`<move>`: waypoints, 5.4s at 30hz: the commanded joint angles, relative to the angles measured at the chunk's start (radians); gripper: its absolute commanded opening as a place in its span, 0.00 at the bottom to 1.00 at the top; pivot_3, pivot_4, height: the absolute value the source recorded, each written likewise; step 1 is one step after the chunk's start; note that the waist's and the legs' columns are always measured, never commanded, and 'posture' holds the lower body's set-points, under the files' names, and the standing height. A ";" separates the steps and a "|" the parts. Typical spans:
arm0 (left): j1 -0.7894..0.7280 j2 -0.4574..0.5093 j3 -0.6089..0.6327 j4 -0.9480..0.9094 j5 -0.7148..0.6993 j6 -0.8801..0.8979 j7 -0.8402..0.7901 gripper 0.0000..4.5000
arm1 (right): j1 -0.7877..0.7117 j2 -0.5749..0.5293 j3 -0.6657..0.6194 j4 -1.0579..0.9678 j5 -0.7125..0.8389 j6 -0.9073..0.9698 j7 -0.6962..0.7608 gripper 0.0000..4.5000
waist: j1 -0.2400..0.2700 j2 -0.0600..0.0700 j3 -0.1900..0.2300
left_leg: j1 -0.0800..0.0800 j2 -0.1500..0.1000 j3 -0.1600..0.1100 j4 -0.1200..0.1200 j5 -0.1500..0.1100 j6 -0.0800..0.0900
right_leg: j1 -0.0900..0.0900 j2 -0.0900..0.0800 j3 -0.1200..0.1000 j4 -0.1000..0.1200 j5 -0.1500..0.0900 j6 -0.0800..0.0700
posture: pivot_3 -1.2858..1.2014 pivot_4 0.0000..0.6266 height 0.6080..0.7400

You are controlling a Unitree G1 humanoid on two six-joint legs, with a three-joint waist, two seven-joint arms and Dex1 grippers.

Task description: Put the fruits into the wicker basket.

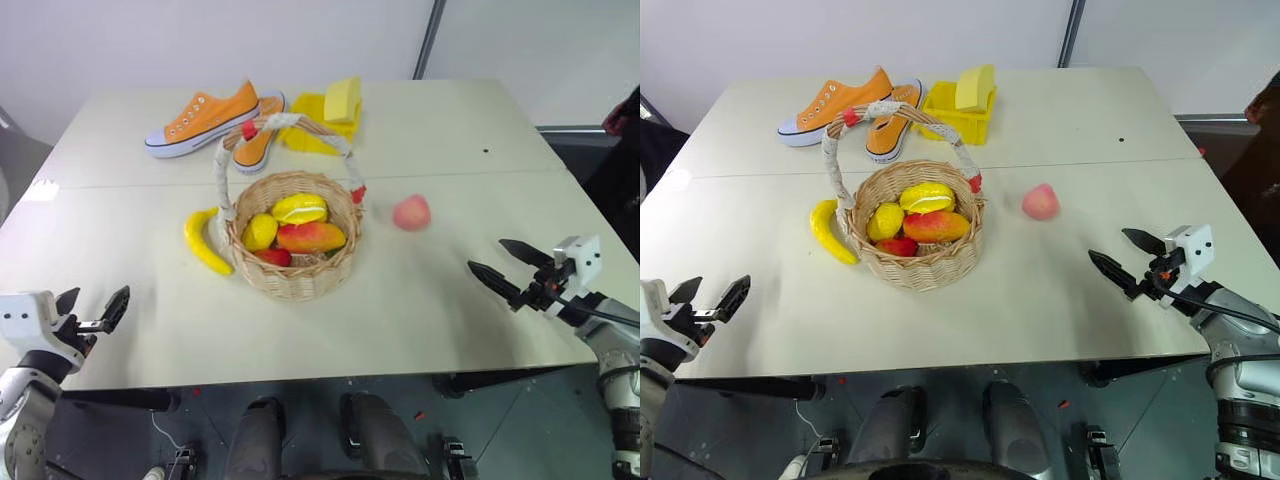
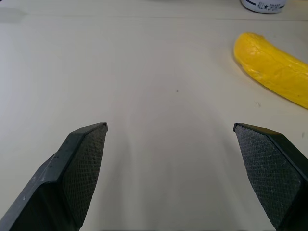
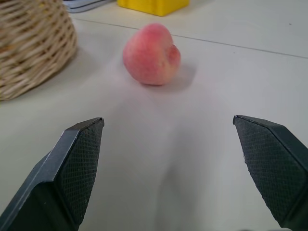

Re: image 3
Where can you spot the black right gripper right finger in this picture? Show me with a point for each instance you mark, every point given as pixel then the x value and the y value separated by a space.
pixel 272 168

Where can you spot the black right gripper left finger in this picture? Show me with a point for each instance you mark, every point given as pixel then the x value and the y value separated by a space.
pixel 65 173

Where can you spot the woven wicker basket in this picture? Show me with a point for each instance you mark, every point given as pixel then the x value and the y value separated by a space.
pixel 31 45

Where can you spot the pink peach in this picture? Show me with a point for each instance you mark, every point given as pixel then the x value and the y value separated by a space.
pixel 152 54

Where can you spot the white flat tray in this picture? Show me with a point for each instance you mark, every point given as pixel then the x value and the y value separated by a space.
pixel 81 5

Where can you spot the yellow plastic box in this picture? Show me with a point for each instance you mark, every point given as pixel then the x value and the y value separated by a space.
pixel 154 5

